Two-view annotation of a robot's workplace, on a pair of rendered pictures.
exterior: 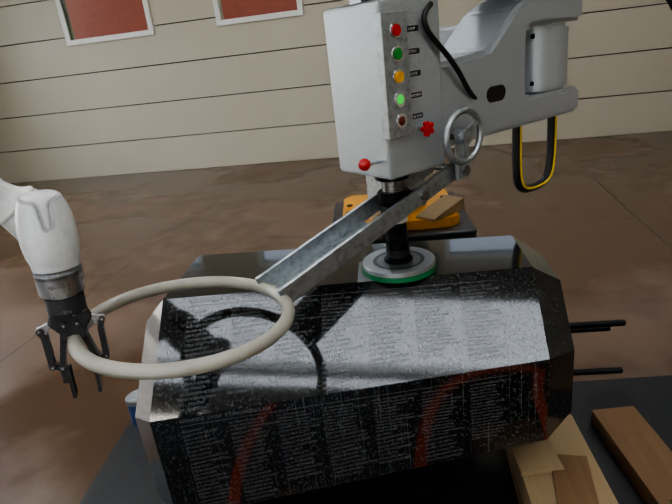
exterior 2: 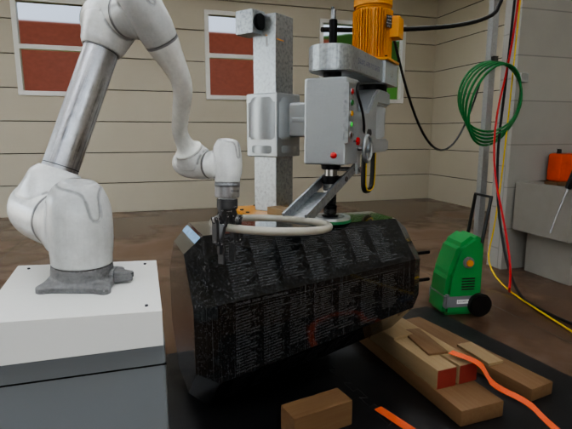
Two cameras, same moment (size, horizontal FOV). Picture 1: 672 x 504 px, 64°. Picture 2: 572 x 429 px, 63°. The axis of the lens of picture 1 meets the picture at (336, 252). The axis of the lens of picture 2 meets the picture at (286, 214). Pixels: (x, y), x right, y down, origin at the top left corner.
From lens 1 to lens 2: 1.31 m
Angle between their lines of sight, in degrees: 30
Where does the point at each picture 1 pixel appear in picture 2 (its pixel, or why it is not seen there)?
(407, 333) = (348, 250)
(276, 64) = not seen: hidden behind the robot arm
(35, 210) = (234, 145)
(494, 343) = (390, 253)
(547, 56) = (379, 121)
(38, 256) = (232, 171)
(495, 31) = (368, 103)
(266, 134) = not seen: hidden behind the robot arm
